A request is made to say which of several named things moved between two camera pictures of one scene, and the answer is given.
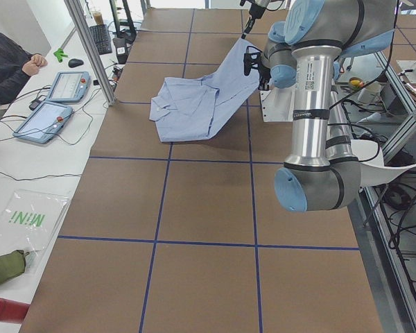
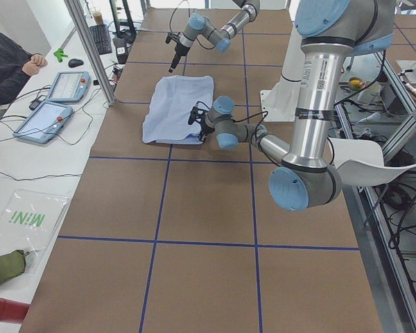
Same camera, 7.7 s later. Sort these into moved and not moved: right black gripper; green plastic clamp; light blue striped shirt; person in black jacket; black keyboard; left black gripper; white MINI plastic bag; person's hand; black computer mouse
Moved: right black gripper; light blue striped shirt; left black gripper
Not moved: person's hand; person in black jacket; black computer mouse; white MINI plastic bag; green plastic clamp; black keyboard
